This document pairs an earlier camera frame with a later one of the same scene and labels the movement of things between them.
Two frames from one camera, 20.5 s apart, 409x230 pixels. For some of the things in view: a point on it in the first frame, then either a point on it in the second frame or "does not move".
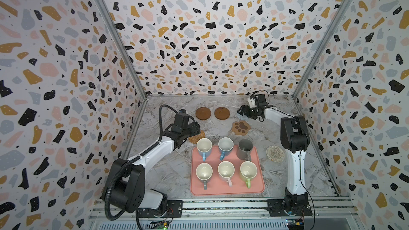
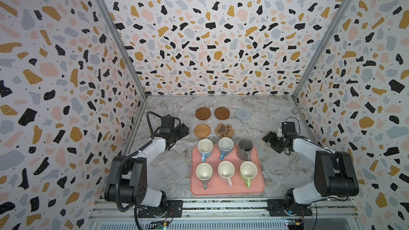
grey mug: (244, 147) does not move
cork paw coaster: (240, 128) → (224, 130)
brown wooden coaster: (203, 113) does not move
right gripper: (245, 112) → (269, 137)
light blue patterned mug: (226, 145) does not move
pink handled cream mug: (226, 171) does not move
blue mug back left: (204, 147) does not move
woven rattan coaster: (194, 139) → (202, 130)
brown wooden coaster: (222, 113) does not move
